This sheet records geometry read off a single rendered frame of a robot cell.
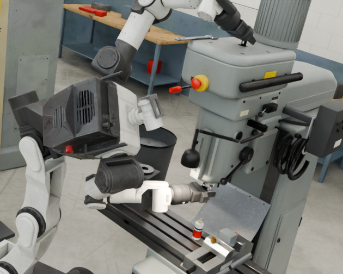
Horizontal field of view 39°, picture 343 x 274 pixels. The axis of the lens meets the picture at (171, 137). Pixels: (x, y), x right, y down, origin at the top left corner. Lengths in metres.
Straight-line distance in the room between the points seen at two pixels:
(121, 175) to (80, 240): 2.13
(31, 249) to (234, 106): 1.04
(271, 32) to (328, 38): 4.28
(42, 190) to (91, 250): 1.71
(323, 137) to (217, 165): 0.44
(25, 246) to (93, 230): 1.78
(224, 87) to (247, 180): 0.84
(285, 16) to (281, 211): 0.98
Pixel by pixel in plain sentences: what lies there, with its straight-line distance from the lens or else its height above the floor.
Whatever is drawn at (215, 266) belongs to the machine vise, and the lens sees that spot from 2.03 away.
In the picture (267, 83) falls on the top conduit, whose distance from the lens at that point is 1.81.
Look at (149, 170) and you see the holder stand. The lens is 2.34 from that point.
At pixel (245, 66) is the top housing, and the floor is 1.86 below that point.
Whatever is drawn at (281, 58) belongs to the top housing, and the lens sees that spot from 1.93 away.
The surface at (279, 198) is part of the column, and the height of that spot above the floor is 1.16.
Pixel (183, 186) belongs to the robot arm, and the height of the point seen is 1.28.
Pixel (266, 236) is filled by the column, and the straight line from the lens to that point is 2.51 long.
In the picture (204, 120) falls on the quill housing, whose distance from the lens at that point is 1.93.
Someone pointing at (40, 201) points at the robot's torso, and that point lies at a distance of 2.07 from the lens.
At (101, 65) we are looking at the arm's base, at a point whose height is 1.74.
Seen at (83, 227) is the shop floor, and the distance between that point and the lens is 3.91.
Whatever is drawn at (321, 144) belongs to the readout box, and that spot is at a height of 1.57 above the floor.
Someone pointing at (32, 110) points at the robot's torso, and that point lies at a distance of 1.92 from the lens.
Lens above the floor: 2.23
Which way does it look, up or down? 23 degrees down
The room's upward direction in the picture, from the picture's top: 12 degrees clockwise
